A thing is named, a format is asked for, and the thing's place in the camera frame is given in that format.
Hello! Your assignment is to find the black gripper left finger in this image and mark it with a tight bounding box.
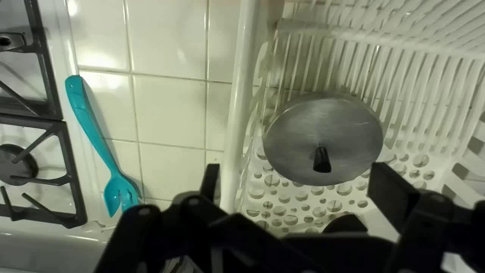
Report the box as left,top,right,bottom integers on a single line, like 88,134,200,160
94,163,244,273

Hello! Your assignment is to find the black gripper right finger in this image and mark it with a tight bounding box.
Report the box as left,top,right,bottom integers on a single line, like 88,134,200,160
367,161,485,273

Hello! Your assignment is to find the blue plastic fork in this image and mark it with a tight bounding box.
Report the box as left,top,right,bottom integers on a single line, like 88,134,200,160
64,75,144,219

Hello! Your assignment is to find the white gas stove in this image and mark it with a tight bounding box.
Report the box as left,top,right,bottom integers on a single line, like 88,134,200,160
0,0,120,273

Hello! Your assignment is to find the round black stove burner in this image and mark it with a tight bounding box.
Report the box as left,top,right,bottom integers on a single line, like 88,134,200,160
0,143,41,187

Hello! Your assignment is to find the white plastic dish rack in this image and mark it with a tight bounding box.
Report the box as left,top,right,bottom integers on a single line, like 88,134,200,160
220,0,485,273

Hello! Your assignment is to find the steel pot lid black knob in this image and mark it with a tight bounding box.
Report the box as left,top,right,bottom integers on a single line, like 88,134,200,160
261,93,385,188

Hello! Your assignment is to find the black stove grate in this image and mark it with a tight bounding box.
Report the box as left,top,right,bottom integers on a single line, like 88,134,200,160
0,0,89,231

